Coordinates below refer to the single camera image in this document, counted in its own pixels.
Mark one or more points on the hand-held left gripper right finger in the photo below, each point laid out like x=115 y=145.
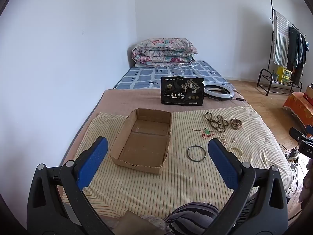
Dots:
x=222 y=164

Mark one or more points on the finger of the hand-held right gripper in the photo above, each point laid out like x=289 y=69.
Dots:
x=297 y=133

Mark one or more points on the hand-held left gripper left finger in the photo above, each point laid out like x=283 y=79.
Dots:
x=91 y=162

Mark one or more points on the black bangle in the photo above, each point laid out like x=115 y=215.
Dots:
x=188 y=156

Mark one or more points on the cardboard box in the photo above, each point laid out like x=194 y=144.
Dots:
x=144 y=143

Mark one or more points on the person's right forearm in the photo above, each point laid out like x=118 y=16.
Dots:
x=307 y=181

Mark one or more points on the white power strip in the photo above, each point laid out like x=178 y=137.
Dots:
x=292 y=154

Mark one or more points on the beige striped cloth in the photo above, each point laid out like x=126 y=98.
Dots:
x=137 y=191

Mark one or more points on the yellow box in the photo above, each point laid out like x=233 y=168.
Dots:
x=285 y=74

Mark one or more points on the person's striped trouser leg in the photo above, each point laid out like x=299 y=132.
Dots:
x=193 y=219

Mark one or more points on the black metal clothes rack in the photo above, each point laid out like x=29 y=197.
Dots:
x=265 y=72

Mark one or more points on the brown blanket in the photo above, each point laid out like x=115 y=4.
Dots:
x=132 y=100

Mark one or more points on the dark hanging clothes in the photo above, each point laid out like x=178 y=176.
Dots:
x=294 y=51

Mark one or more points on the black printed snack bag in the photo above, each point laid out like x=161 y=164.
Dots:
x=182 y=91

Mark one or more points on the striped hanging towel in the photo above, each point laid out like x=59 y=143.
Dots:
x=280 y=39

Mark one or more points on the blue checkered bedsheet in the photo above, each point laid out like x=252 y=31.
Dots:
x=146 y=78

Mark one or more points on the folded floral quilt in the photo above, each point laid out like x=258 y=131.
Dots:
x=163 y=52

